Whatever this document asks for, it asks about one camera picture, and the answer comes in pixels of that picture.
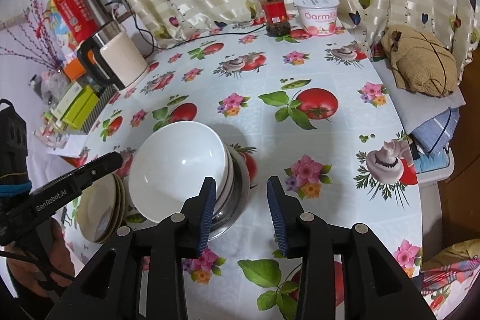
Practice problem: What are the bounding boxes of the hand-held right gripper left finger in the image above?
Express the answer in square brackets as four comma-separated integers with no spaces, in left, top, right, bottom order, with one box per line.
[45,176,217,320]

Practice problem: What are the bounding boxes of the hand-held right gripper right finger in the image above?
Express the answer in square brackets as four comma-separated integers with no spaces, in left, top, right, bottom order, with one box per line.
[266,175,437,320]

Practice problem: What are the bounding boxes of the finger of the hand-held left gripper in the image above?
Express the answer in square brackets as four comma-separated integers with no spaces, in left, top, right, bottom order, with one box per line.
[50,151,124,189]
[75,160,122,193]

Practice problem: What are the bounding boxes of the beige plate with brown print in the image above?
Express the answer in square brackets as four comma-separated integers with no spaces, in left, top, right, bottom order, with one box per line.
[94,174,124,244]

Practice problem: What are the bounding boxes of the beige plate with blue print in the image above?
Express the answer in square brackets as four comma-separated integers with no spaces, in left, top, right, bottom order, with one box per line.
[77,173,118,243]

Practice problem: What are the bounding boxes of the stainless steel bowl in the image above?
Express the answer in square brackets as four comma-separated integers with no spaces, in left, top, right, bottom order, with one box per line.
[204,145,251,242]

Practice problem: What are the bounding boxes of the white bowl with blue stripe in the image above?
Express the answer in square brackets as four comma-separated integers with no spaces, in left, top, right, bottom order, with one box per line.
[128,121,229,224]
[215,142,236,208]

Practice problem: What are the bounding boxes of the person's left hand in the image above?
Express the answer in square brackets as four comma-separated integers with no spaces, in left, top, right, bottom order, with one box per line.
[5,219,81,298]

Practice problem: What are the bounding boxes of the white paper sheet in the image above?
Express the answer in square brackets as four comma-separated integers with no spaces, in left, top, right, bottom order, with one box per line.
[47,134,92,159]

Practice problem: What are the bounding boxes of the glass cups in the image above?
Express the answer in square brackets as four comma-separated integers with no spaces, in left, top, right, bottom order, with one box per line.
[34,112,70,150]

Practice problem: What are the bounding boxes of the striped tray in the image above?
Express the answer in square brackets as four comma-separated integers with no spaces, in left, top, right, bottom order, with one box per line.
[80,85,119,135]

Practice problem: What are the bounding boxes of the white and green box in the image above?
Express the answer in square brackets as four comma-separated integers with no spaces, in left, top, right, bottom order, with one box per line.
[50,82,84,120]

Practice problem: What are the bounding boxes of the clear plastic bag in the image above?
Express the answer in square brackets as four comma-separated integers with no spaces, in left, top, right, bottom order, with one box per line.
[30,69,70,105]

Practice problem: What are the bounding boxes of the orange box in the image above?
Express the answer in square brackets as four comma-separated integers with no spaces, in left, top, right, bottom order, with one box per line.
[62,58,89,82]

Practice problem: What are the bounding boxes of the floral fruit print tablecloth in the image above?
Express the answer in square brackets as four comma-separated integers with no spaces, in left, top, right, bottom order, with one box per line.
[62,22,424,320]

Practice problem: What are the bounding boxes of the cream electric kettle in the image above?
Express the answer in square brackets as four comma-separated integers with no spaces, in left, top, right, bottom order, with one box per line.
[77,21,149,92]

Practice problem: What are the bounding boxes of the cartoon print bag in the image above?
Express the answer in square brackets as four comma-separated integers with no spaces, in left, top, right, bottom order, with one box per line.
[41,0,81,54]

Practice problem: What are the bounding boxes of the red packet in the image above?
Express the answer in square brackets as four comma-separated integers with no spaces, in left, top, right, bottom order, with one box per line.
[50,0,99,43]

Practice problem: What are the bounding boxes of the grey folded cloth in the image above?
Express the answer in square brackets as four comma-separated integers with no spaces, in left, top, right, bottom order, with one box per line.
[375,58,466,133]

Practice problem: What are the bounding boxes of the plaid cloth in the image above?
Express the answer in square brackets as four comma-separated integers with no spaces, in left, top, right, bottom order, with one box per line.
[420,249,480,306]

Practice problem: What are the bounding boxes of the blue striped folded cloth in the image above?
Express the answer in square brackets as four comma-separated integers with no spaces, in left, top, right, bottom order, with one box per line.
[410,106,460,156]

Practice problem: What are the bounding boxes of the white yogurt cup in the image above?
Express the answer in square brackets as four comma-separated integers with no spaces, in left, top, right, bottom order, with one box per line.
[293,0,340,37]

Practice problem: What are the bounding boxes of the red label sauce jar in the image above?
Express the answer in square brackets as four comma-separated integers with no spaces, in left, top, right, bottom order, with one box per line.
[255,0,292,37]

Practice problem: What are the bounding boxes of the brown cushion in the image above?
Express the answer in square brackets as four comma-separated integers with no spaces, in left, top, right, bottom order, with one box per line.
[382,25,459,97]

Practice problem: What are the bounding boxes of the black power cable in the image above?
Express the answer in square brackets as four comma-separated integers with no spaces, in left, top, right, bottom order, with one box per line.
[107,1,271,51]

